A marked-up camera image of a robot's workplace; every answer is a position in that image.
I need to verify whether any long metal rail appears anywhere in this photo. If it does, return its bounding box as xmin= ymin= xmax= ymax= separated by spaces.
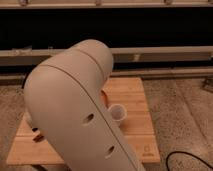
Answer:
xmin=0 ymin=46 xmax=213 ymax=66

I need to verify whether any orange bowl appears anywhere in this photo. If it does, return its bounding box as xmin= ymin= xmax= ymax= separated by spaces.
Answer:
xmin=101 ymin=90 xmax=108 ymax=107

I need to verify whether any black cable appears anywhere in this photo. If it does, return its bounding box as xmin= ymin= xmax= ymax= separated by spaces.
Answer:
xmin=165 ymin=150 xmax=213 ymax=171

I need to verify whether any wooden table board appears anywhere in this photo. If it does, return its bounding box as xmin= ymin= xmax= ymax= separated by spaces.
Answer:
xmin=6 ymin=78 xmax=160 ymax=165

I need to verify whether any white ceramic cup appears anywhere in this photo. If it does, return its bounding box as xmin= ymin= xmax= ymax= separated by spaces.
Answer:
xmin=108 ymin=104 xmax=127 ymax=126

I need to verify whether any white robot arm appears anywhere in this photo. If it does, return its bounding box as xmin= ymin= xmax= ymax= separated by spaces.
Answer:
xmin=24 ymin=39 xmax=145 ymax=171

